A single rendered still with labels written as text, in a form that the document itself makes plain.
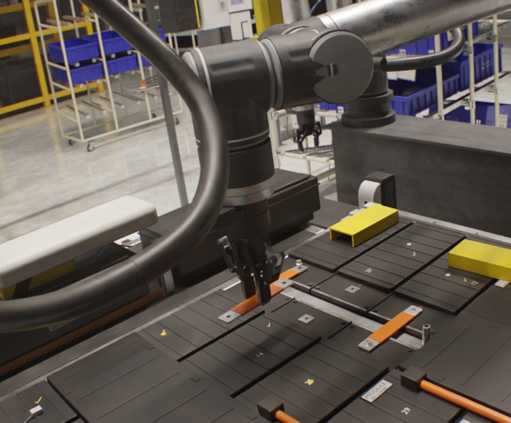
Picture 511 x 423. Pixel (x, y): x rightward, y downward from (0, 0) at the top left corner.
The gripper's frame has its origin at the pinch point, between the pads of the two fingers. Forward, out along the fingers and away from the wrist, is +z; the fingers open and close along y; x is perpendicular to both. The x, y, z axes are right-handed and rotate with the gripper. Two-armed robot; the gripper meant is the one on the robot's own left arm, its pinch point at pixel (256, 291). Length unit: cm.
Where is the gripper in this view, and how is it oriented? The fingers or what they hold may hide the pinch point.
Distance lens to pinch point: 96.9
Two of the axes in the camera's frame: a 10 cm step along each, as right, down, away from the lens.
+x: -7.0, 3.5, -6.2
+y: -7.0, -1.9, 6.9
